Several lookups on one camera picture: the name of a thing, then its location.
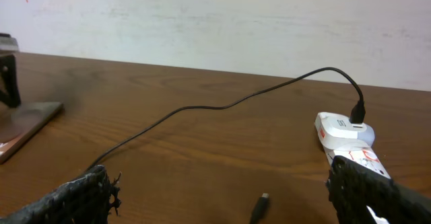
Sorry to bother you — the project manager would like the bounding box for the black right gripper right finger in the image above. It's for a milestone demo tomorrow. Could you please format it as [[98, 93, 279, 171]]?
[[325, 155, 430, 223]]

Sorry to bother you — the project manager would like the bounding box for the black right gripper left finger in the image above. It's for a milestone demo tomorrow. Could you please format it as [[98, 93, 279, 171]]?
[[1, 165, 121, 224]]

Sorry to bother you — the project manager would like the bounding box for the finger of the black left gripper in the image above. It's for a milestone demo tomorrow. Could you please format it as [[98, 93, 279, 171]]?
[[1, 54, 21, 108]]

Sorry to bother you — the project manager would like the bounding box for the black charger cable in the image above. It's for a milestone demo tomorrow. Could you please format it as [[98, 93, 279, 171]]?
[[84, 67, 366, 224]]

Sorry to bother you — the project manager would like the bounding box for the white charger adapter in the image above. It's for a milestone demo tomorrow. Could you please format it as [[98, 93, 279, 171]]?
[[314, 112, 375, 151]]

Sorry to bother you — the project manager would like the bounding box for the white power strip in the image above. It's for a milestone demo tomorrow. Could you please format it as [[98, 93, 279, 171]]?
[[321, 140, 391, 224]]

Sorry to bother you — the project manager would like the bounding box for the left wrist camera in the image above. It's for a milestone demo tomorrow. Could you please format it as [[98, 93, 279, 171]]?
[[0, 33, 20, 54]]

